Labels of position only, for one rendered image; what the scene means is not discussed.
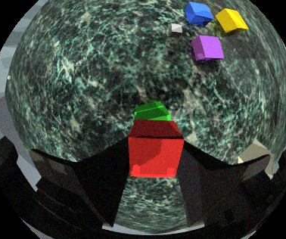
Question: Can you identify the green block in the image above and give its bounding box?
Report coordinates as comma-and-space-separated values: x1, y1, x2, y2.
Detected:
134, 107, 171, 120
134, 101, 163, 114

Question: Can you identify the purple block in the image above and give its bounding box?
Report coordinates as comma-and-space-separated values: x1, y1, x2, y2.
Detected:
192, 35, 225, 61

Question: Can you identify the red block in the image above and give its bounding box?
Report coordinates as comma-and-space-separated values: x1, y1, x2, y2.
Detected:
129, 119, 184, 178

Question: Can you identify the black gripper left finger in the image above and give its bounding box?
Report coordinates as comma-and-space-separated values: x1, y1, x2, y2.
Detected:
30, 136, 130, 228

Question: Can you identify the yellow cube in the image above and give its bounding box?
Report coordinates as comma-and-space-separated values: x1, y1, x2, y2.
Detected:
216, 8, 249, 33

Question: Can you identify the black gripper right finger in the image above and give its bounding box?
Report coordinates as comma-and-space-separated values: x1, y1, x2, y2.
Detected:
177, 141, 271, 228

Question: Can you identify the blue block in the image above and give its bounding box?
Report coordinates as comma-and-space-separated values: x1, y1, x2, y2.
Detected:
184, 2, 213, 25

